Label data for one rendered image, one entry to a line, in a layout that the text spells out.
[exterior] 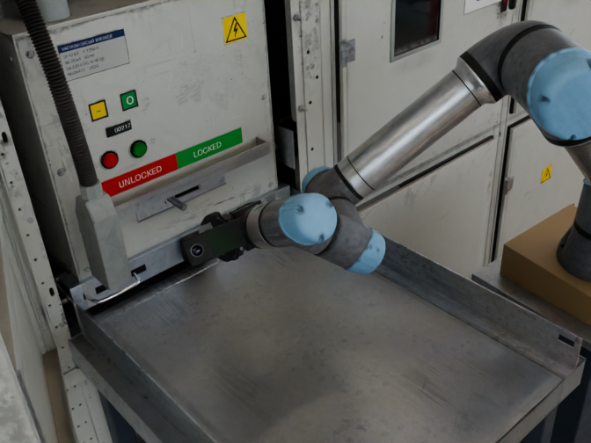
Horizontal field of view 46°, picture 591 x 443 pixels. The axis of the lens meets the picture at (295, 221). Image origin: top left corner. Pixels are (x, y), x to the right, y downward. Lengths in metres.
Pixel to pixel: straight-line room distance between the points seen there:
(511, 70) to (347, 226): 0.33
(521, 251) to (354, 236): 0.57
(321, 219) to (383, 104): 0.68
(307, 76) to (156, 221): 0.43
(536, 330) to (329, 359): 0.36
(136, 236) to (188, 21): 0.42
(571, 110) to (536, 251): 0.58
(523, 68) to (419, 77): 0.68
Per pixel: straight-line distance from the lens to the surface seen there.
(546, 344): 1.27
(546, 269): 1.52
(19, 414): 0.61
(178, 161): 1.38
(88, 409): 1.49
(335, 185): 1.16
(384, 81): 1.62
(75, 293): 1.36
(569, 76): 1.02
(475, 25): 1.85
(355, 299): 1.35
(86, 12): 1.25
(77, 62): 1.22
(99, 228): 1.20
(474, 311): 1.34
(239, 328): 1.31
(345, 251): 1.06
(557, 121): 1.03
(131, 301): 1.42
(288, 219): 1.00
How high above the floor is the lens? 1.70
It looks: 32 degrees down
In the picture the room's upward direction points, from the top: 3 degrees counter-clockwise
